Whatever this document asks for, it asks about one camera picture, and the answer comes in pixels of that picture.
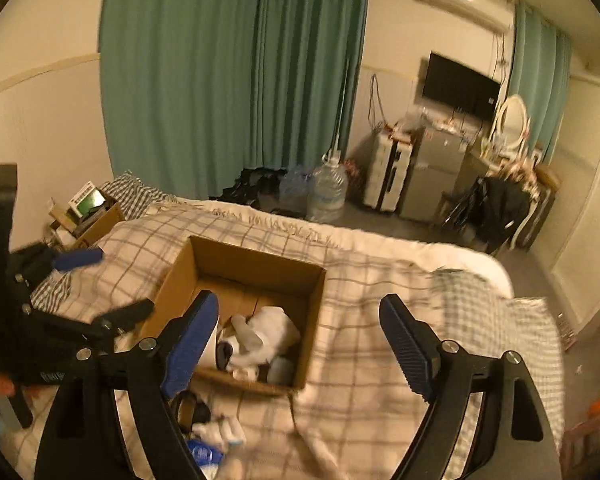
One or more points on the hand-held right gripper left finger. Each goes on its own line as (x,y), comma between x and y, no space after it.
(189,347)

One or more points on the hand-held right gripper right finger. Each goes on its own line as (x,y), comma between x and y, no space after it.
(405,345)

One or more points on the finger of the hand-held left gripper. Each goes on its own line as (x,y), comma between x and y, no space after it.
(127,311)
(79,259)

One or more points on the brown cardboard box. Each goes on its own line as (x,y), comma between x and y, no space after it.
(252,260)

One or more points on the dark sock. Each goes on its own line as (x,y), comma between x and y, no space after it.
(224,353)

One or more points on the plaid blanket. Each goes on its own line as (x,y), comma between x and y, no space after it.
(370,360)

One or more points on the small cardboard box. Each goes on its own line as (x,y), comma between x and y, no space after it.
(102,220)

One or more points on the green and white box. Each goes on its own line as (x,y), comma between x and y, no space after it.
(87,201)

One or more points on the white cloth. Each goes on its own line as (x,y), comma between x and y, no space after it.
(262,330)

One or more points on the checked pillow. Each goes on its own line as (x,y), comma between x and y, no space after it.
(135,192)

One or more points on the small-check bed sheet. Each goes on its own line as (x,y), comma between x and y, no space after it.
(485,310)

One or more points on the white socks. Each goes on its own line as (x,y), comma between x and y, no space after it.
(220,430)

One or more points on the grey sock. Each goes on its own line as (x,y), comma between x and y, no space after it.
(281,371)

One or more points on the blue packet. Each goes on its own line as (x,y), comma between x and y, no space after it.
(204,454)

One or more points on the grey mini fridge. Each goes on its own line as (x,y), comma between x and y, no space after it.
(427,180)

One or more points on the black jacket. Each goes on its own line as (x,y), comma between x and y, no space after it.
(502,205)

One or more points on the white suitcase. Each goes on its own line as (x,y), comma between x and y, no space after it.
(385,175)

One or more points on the large clear water bottle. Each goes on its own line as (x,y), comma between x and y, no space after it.
(326,192)

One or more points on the black clothes pile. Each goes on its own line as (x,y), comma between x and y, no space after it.
(252,185)

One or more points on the small clear water bottle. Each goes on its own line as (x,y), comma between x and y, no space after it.
(294,190)

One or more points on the wide green curtain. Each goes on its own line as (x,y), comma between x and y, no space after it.
(219,70)

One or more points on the white oval mirror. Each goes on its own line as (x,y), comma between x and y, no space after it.
(512,117)

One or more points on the black television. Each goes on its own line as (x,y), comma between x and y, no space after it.
(460,85)

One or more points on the narrow green curtain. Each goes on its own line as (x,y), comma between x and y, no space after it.
(540,75)

